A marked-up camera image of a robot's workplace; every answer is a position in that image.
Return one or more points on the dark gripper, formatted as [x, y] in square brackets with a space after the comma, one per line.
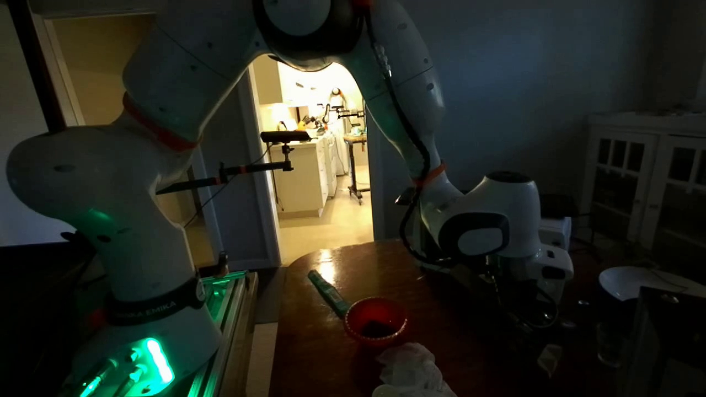
[510, 289]

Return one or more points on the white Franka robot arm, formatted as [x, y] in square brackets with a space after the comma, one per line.
[146, 81]

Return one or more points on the white crumpled cloth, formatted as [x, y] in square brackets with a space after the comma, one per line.
[411, 372]

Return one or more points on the white bowl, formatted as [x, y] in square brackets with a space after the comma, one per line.
[640, 281]

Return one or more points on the red bowl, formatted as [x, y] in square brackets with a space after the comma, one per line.
[359, 319]

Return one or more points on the white glass-door cabinet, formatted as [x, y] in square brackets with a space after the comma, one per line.
[648, 183]

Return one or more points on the green marker pen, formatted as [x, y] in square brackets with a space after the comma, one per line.
[328, 289]

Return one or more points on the dark background stool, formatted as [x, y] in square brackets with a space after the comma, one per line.
[359, 167]

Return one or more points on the white kitchen counter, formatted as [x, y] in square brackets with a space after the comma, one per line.
[306, 178]

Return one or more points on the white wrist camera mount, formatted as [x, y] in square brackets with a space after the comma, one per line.
[556, 250]

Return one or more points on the black camera on stand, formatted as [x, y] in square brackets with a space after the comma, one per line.
[286, 138]

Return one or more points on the green-lit aluminium base frame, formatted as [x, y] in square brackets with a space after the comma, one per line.
[223, 295]

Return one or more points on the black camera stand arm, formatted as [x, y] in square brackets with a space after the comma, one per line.
[222, 176]

